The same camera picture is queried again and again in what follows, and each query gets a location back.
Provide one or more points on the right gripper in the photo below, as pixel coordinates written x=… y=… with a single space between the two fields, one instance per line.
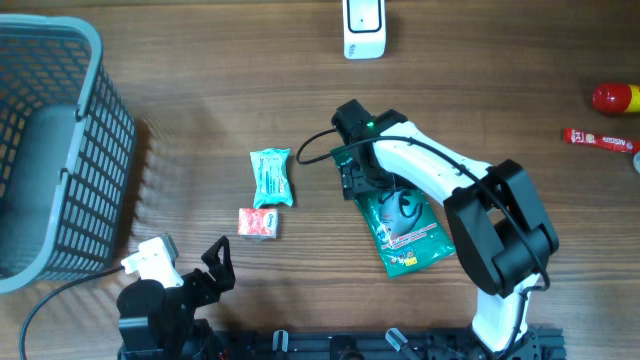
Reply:
x=354 y=180

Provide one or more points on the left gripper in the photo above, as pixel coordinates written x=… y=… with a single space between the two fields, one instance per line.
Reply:
x=221 y=270

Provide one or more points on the red white tissue pack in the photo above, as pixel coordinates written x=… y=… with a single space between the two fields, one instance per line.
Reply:
x=258 y=223

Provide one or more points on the green white glove package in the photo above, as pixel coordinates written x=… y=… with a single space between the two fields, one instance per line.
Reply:
x=404 y=228

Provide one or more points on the teal wet wipes pack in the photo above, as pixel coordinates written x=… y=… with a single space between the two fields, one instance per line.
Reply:
x=270 y=173

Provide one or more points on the red coffee stick sachet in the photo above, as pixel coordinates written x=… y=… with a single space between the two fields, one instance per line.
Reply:
x=615 y=144

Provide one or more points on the red chili sauce bottle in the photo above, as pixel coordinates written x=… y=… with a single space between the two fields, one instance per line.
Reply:
x=616 y=98

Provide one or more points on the green lid jar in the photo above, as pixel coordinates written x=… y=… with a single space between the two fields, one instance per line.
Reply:
x=636 y=162

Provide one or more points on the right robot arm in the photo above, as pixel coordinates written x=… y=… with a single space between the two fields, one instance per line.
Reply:
x=500 y=229

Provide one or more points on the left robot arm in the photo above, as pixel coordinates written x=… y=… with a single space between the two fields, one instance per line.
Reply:
x=157 y=312

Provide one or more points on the white barcode scanner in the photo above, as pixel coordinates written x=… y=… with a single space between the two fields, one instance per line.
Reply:
x=364 y=29

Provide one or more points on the grey plastic mesh basket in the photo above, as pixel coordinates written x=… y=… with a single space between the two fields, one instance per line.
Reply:
x=67 y=144

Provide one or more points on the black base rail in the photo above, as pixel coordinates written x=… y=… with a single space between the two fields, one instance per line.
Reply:
x=350 y=345

